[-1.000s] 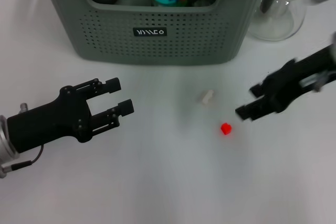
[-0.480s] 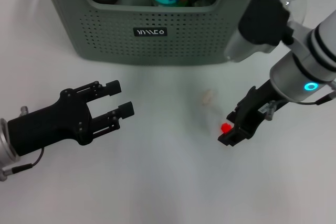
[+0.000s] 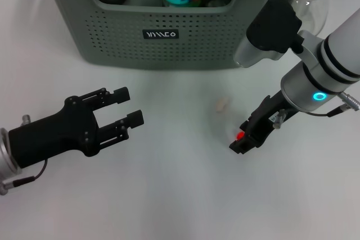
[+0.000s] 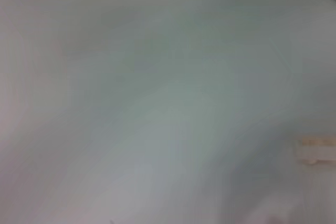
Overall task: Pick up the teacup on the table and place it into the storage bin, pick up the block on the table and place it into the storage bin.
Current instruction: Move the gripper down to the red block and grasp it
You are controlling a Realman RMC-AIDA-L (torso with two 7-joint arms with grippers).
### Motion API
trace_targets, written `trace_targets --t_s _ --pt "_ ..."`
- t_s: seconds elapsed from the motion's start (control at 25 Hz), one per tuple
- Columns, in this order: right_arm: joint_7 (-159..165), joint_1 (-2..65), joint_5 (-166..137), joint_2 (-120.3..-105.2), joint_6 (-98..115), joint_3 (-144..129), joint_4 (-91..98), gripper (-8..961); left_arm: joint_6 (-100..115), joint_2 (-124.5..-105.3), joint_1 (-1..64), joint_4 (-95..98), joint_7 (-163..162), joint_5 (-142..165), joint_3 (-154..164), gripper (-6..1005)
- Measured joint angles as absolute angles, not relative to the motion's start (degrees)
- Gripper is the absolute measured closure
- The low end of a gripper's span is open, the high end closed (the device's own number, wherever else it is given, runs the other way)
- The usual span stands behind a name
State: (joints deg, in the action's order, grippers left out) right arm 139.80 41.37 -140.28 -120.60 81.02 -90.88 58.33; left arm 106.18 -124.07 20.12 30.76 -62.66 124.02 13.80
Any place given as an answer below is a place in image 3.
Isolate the silver plug on right gripper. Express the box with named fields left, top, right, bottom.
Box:
left=272, top=108, right=286, bottom=130

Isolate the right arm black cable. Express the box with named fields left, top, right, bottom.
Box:
left=308, top=91, right=360, bottom=117

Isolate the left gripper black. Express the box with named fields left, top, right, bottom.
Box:
left=7, top=85, right=145, bottom=170

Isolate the white chunky toy brick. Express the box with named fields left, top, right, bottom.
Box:
left=214, top=98, right=230, bottom=113

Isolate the grey-green perforated storage bin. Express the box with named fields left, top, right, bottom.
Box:
left=38, top=0, right=295, bottom=71

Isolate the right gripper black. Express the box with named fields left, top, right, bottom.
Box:
left=228, top=90, right=299, bottom=156

